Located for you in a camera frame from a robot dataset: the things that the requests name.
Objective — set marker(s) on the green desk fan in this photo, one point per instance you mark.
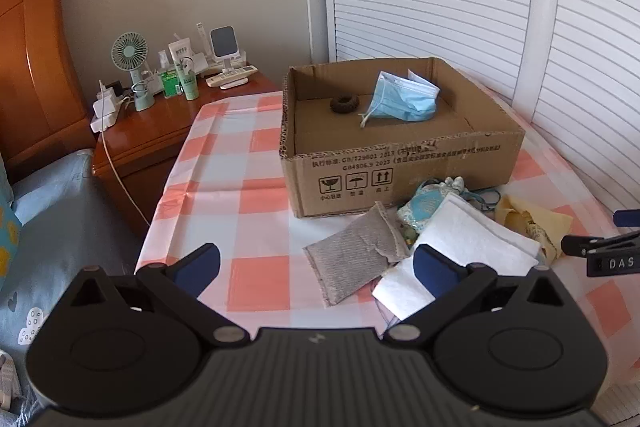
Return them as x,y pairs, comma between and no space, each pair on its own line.
131,54

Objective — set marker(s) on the green small box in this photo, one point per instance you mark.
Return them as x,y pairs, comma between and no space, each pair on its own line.
169,84

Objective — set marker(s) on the white power strip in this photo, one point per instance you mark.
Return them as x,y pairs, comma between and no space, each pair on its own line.
107,109

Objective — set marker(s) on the wooden nightstand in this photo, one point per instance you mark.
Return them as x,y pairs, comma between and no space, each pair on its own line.
160,127

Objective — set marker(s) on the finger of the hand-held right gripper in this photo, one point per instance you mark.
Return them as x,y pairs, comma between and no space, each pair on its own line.
627,218
590,244

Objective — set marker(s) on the white cloth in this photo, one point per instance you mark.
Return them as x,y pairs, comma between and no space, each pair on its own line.
475,232

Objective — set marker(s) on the light blue bed sheet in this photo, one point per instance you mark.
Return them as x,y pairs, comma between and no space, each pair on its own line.
65,227

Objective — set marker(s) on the blue face mask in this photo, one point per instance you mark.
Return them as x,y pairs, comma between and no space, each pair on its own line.
400,99

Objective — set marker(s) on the white cosmetic tube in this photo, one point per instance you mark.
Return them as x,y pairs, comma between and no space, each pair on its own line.
180,52

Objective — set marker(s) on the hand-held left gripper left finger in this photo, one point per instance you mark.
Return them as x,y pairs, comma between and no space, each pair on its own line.
200,264

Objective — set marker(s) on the teal patterned pillow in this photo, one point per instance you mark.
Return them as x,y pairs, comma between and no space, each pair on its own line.
7,232

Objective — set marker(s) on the green cosmetic tube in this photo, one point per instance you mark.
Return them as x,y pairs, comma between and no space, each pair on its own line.
189,82

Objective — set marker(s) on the yellow cloth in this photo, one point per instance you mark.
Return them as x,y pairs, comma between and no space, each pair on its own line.
535,222

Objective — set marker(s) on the large white remote control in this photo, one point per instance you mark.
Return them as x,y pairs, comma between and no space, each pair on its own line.
232,74

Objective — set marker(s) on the brown cardboard box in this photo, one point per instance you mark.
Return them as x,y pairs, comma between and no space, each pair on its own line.
400,167

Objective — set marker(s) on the small white remote control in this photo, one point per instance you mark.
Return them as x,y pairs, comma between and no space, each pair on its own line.
234,84

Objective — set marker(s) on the grey fabric pouch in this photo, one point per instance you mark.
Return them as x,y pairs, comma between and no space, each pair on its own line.
350,257

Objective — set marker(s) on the wooden headboard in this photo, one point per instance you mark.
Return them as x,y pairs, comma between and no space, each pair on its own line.
35,72

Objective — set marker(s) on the pink checkered tablecloth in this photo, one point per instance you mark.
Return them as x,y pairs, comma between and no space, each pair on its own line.
240,177

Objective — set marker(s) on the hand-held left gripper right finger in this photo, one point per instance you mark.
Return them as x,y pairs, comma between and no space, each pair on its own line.
432,269

